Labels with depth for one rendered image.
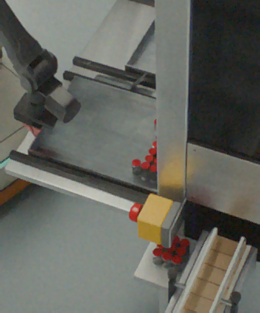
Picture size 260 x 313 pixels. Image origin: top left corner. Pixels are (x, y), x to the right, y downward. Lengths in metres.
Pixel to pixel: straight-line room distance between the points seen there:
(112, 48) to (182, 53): 0.83
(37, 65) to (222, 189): 0.48
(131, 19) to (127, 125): 0.38
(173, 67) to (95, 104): 0.67
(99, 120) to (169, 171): 0.42
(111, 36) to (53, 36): 1.32
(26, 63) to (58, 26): 1.85
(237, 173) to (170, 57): 0.30
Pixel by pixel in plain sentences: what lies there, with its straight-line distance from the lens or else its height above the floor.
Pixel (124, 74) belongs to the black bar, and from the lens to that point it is 2.29.
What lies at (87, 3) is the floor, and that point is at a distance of 3.86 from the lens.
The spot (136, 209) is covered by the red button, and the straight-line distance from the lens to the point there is 1.88.
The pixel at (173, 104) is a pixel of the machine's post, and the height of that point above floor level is 1.30.
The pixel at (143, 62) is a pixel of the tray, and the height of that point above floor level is 0.88.
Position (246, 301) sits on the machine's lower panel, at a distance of 2.14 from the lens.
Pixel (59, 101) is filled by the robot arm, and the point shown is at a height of 1.10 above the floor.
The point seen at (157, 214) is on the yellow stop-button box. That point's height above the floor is 1.03.
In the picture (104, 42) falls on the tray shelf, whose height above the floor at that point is 0.88.
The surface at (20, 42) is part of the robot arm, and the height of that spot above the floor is 1.23.
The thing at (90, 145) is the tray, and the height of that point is 0.88.
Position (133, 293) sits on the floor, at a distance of 2.94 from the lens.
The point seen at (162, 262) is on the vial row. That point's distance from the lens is 1.94.
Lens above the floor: 2.54
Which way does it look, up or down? 50 degrees down
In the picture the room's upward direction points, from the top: 3 degrees counter-clockwise
